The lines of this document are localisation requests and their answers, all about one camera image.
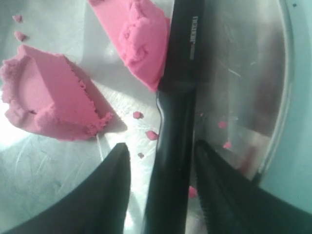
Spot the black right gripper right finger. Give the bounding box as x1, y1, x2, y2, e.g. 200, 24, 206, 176
195, 140, 312, 234

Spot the round steel plate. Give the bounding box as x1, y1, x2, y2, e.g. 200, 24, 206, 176
0, 0, 289, 234

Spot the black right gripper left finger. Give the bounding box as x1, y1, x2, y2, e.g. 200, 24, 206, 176
7, 143, 131, 234

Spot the pink dough half piece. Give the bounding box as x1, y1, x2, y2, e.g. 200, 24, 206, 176
89, 0, 170, 91

